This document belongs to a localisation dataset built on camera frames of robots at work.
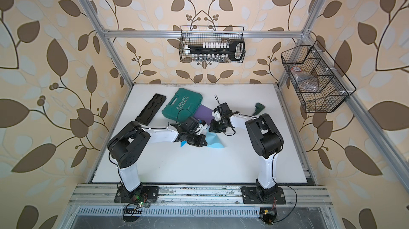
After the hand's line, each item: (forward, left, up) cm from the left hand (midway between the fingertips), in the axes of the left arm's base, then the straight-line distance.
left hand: (205, 142), depth 90 cm
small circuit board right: (-33, -30, -5) cm, 45 cm away
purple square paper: (+18, +1, +3) cm, 18 cm away
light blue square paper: (+2, -4, -1) cm, 5 cm away
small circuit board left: (-32, +34, -5) cm, 47 cm away
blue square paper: (0, +13, -1) cm, 13 cm away
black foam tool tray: (+21, +38, -1) cm, 43 cm away
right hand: (+9, -2, -2) cm, 10 cm away
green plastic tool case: (+24, +16, +4) cm, 29 cm away
